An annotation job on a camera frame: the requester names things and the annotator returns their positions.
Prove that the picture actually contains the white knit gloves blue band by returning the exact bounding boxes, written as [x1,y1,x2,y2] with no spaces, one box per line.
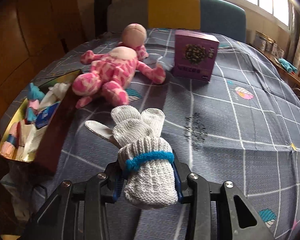
[85,105,178,209]

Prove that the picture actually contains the clear plastic bag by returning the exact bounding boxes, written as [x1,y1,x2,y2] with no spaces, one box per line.
[38,83,70,111]

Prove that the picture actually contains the blue plush toy pink dress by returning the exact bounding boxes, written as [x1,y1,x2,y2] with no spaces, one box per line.
[25,83,45,124]

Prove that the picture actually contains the blue Tempo tissue pack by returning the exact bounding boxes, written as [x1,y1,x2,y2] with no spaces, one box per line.
[34,102,60,129]

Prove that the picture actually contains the cream cloth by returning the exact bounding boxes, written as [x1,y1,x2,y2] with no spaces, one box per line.
[15,120,47,162]

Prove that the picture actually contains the pink fuzzy sock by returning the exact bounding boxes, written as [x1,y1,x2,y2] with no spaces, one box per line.
[1,122,19,159]

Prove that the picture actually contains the grey patterned bedspread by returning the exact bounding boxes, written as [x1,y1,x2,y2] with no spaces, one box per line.
[2,29,300,239]

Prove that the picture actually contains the gold storage box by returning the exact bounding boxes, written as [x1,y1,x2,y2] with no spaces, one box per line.
[0,70,82,174]

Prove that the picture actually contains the pink giraffe plush toy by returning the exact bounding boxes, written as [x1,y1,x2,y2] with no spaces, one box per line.
[72,23,166,108]

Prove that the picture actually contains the purple cardboard box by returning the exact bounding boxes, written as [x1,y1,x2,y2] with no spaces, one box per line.
[172,29,219,82]

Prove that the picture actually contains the wooden sideboard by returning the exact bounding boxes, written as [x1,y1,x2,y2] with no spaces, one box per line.
[249,44,300,100]

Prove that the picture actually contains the teal toy on sideboard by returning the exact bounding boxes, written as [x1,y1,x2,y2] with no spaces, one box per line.
[277,58,298,74]

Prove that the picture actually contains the metal tins on sideboard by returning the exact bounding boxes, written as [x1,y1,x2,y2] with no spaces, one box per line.
[253,31,285,58]

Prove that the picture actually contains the multicolour sofa chair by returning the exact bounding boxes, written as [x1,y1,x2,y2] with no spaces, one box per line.
[107,0,247,42]

